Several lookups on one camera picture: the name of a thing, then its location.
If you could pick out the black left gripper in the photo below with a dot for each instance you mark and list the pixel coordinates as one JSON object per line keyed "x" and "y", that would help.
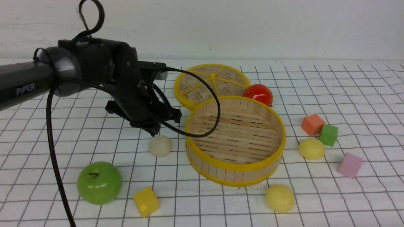
{"x": 136, "y": 97}

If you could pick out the white bun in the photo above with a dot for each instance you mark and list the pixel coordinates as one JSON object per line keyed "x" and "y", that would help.
{"x": 160, "y": 146}

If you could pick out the yellow bun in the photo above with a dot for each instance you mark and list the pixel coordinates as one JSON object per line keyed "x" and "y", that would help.
{"x": 280, "y": 198}
{"x": 312, "y": 149}

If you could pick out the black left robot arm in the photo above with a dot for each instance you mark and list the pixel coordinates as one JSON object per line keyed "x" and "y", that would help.
{"x": 101, "y": 62}

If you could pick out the bamboo steamer tray yellow rim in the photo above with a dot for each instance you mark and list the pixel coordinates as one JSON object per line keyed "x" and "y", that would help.
{"x": 245, "y": 148}

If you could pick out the green apple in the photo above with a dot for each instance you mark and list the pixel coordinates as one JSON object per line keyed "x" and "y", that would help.
{"x": 99, "y": 183}

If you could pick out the yellow cube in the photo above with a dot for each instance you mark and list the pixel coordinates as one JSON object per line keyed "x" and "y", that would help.
{"x": 146, "y": 202}

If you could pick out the red tomato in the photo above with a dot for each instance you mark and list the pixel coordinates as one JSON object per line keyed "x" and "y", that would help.
{"x": 260, "y": 93}

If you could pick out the orange cube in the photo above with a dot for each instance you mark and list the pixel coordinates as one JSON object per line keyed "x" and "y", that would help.
{"x": 312, "y": 124}

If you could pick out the green cube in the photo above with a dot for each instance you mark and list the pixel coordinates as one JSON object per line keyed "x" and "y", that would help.
{"x": 328, "y": 135}

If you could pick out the white grid tablecloth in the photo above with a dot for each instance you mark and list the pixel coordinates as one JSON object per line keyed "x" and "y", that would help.
{"x": 364, "y": 99}

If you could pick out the pink cube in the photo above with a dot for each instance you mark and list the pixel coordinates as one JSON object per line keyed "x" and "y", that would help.
{"x": 350, "y": 165}

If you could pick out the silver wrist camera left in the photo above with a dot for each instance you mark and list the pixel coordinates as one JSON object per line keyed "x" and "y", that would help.
{"x": 160, "y": 75}

